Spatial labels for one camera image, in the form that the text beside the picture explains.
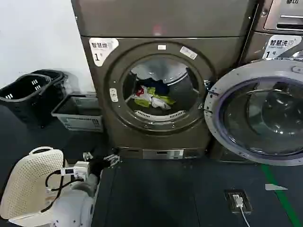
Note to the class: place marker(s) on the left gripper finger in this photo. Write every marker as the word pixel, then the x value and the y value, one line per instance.
pixel 114 163
pixel 111 157

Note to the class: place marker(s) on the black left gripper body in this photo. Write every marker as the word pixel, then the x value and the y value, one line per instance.
pixel 96 166

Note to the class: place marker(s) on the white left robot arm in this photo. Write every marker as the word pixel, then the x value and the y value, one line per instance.
pixel 73 203

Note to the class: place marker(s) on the grey plastic crate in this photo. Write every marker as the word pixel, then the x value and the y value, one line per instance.
pixel 78 118

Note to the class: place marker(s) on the yellow-green garment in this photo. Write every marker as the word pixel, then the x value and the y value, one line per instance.
pixel 142 101

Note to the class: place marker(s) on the red and white garment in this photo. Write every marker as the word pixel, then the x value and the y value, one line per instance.
pixel 140 91

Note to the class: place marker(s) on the white perforated laundry basket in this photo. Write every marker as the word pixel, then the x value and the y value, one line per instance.
pixel 26 184

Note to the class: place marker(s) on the dark blue garment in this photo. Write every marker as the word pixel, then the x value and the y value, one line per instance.
pixel 159 85

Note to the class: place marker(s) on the black plastic laundry basket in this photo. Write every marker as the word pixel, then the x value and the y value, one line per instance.
pixel 55 78
pixel 21 97

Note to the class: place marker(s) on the floor power socket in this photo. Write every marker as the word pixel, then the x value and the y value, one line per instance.
pixel 237 200

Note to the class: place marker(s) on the white plug adapter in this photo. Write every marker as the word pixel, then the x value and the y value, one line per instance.
pixel 237 200

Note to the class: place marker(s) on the grey front-loading dryer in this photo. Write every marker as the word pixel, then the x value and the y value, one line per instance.
pixel 165 21

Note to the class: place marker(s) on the round glass dryer door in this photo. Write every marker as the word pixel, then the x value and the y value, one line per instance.
pixel 258 113

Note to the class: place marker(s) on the grey floor tape piece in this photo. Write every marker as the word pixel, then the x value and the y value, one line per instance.
pixel 274 187

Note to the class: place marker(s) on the green floor tape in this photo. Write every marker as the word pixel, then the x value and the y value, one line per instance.
pixel 281 198

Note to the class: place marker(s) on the grey washer with silver panel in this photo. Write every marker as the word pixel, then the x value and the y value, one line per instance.
pixel 260 42

